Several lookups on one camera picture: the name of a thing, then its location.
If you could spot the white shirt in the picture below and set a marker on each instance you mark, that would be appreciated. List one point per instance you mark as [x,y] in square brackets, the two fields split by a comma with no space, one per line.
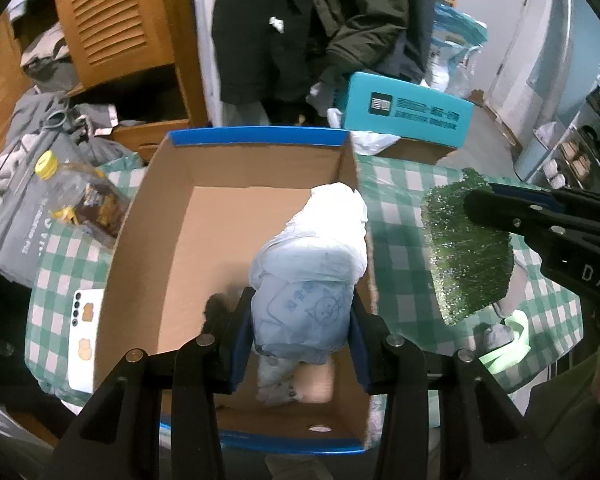
[205,60]

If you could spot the wooden wardrobe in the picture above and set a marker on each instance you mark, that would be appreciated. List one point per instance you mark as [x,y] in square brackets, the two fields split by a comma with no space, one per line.
[150,135]

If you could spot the green scouring pad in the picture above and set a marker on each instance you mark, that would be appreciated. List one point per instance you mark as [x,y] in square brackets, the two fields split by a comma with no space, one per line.
[460,270]

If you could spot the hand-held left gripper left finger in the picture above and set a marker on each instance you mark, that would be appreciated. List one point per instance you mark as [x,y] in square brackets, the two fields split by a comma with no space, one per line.
[240,340]

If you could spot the wooden louvered door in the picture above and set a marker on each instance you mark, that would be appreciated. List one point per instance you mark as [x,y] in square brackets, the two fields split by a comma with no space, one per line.
[115,20]

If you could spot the grey folded clothes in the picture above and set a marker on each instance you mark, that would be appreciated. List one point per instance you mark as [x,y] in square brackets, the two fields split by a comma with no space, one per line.
[50,60]

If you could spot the green checked tablecloth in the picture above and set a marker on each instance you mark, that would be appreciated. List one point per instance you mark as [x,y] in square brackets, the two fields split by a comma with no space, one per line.
[400,260]

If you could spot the white plastic bag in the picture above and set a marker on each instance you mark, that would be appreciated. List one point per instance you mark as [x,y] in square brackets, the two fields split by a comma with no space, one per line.
[375,142]

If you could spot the grey pipe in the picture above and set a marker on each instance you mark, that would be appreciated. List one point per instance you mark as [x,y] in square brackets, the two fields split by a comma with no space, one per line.
[555,35]

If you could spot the teal box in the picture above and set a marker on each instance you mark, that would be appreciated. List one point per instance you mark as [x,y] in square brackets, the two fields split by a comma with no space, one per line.
[405,110]

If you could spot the brown cardboard box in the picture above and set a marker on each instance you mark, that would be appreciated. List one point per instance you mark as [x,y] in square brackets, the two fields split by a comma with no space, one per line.
[415,152]

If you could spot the blue-rimmed cardboard box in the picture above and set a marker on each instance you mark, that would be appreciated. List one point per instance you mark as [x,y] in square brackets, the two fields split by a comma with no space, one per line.
[205,235]

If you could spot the grey shoe rack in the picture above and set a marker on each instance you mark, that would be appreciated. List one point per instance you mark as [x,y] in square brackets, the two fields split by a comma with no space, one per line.
[587,105]

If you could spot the black coat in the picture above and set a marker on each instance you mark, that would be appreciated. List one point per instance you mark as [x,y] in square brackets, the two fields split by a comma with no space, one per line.
[250,50]

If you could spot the grey printed cloth bag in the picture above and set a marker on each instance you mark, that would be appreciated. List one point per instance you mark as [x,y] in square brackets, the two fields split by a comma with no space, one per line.
[15,230]

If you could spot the white and blue plastic packet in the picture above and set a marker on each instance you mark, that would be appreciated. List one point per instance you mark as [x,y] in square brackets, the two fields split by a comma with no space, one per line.
[305,270]

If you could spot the clear plastic bag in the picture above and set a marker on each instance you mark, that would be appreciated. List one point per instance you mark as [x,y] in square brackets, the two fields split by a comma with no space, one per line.
[460,80]

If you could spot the navy garment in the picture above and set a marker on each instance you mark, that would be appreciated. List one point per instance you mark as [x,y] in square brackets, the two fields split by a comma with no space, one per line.
[420,25]

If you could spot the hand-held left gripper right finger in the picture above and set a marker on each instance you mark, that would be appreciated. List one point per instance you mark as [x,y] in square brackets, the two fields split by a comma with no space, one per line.
[357,340]

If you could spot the white phone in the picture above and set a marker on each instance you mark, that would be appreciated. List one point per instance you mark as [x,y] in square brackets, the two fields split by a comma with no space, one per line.
[85,340]

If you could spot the white door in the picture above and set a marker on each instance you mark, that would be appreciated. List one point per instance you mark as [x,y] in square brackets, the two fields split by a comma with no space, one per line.
[520,35]

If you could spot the light blue bin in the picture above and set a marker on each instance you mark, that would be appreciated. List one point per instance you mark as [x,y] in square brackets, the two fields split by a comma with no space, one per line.
[532,155]

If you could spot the person's right forearm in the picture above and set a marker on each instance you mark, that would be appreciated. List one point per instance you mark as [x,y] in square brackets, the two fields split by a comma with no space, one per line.
[560,410]

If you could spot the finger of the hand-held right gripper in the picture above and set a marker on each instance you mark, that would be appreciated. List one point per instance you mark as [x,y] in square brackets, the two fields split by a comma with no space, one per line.
[525,194]
[495,210]

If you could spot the group of shoes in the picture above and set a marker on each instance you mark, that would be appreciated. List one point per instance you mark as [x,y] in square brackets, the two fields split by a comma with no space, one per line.
[577,160]

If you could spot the grey hoodie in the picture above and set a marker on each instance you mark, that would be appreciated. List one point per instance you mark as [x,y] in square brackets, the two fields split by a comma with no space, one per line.
[35,115]

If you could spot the light green roll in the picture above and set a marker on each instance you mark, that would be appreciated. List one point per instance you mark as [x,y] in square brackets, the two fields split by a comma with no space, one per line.
[510,355]

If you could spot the white folded clothes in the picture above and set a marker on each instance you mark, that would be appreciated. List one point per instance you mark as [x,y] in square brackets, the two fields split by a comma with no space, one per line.
[25,7]

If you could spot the blue printed plastic bag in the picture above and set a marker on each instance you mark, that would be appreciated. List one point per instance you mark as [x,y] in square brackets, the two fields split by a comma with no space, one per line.
[450,45]

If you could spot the olive green jacket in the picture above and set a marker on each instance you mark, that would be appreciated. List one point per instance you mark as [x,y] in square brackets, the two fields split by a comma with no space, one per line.
[370,25]

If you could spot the yellow-capped plastic bottle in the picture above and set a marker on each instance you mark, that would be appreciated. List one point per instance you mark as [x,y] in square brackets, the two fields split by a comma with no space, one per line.
[80,195]

